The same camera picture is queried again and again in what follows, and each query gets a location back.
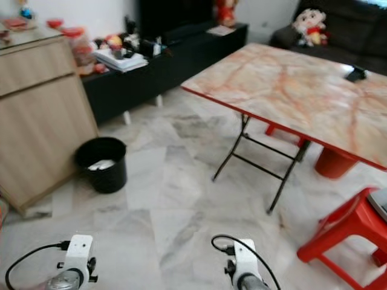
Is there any white crumpled paper trash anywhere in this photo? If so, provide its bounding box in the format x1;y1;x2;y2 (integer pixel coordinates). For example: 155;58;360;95
88;159;116;172

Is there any black rubbish bin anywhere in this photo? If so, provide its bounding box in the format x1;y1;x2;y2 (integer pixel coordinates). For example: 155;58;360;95
75;137;128;194

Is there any light wooden cabinet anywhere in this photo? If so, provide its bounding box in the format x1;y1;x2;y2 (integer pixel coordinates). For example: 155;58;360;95
0;27;99;213

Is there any red lidded plastic jar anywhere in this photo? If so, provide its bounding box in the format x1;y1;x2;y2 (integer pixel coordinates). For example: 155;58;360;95
63;27;96;76

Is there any black low tv console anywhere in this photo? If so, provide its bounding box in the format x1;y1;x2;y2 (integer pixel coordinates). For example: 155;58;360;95
82;23;249;126

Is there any black television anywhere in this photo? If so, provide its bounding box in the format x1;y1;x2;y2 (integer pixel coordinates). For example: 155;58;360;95
138;0;216;45

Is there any red figurine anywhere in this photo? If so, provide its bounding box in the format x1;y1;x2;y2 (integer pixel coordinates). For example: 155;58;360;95
213;0;240;28

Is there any red plastic stool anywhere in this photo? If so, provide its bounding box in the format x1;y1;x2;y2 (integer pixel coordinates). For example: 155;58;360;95
265;123;310;148
298;186;387;290

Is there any marble pattern folding table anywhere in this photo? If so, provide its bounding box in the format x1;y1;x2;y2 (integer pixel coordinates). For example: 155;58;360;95
180;42;387;216

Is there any cartoon boy plush doll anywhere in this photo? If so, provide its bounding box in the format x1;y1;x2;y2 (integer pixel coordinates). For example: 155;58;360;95
291;7;330;48

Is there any red plastic bucket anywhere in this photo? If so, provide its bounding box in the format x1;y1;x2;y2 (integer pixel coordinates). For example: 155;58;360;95
314;147;359;179

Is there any small black object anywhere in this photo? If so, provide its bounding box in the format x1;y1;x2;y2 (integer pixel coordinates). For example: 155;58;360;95
345;66;368;83

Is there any dark brown sofa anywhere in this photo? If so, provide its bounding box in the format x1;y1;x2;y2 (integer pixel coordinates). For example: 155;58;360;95
269;0;387;77

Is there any grey flat object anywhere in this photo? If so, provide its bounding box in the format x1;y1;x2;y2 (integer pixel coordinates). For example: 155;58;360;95
366;188;387;222

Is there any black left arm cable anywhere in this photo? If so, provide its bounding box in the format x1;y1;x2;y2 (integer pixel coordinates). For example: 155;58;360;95
5;240;73;290

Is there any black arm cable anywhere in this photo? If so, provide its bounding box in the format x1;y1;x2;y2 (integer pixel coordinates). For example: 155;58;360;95
5;240;73;290
211;234;282;290

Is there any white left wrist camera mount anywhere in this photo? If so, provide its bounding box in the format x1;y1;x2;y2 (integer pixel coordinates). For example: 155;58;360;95
60;234;99;290

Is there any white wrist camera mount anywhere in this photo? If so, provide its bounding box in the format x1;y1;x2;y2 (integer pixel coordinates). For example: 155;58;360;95
60;234;99;290
224;239;262;290

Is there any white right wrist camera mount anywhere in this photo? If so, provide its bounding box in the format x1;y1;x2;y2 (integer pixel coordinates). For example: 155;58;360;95
224;239;262;290

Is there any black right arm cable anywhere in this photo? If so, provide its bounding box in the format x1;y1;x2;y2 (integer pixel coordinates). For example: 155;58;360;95
211;234;282;290

